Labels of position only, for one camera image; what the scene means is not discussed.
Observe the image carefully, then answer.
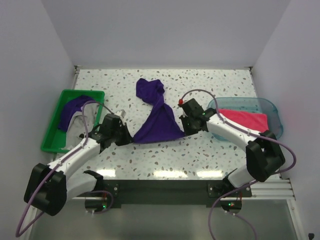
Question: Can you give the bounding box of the purple towel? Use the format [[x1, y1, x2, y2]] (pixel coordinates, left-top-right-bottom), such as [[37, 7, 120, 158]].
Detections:
[[133, 78, 185, 144], [58, 95, 94, 132]]

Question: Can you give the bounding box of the grey white towel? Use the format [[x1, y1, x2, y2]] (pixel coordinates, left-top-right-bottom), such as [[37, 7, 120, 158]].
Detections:
[[63, 103, 99, 150]]

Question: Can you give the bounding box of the pink towel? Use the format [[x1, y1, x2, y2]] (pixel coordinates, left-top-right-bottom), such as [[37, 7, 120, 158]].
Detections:
[[219, 109, 269, 133]]

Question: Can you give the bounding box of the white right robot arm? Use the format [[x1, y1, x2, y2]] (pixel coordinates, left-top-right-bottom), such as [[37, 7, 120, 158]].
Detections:
[[178, 98, 286, 197]]

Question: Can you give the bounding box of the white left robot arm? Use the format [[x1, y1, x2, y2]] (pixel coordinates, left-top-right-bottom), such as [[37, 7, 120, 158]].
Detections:
[[23, 110, 133, 216]]

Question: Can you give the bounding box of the green plastic bin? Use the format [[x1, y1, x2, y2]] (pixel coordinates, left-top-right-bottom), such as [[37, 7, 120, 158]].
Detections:
[[40, 89, 105, 154]]

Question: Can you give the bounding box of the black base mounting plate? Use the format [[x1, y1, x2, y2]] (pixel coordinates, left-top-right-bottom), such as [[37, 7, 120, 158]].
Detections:
[[97, 179, 236, 208]]

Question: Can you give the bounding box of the teal transparent plastic tray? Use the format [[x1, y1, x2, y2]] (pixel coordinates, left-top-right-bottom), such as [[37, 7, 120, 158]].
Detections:
[[216, 97, 284, 139]]

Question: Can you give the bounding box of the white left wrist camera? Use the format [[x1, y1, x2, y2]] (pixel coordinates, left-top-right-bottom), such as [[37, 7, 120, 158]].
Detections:
[[114, 109, 126, 118]]

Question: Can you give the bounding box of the aluminium frame rail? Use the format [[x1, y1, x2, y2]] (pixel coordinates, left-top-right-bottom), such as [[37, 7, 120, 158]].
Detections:
[[72, 177, 293, 201]]

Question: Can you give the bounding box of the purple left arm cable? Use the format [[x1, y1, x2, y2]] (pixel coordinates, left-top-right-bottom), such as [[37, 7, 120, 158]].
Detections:
[[15, 100, 118, 238]]

